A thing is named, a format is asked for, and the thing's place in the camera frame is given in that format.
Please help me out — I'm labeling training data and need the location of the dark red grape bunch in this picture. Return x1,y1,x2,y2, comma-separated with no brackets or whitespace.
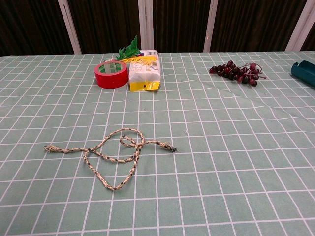
209,60,267,87

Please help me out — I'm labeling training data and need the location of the beige speckled braided rope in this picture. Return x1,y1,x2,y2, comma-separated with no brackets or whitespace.
43,127,179,192

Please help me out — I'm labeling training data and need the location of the green checked tablecloth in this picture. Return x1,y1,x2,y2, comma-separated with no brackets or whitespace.
0,51,315,236

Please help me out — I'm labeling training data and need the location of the red tape roll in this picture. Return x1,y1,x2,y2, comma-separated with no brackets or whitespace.
94,61,129,89

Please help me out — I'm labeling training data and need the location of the teal curved plastic tube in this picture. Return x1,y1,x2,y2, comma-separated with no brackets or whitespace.
290,60,315,88

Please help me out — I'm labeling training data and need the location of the white frame post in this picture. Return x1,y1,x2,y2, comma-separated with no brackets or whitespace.
203,0,219,53
285,0,315,52
137,0,155,50
58,0,82,55

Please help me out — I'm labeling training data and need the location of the green yellow plastic plant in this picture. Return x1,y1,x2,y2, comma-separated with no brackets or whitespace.
115,35,158,66

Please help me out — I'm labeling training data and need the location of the dark pleated curtain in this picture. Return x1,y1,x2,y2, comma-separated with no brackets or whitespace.
0,0,315,57

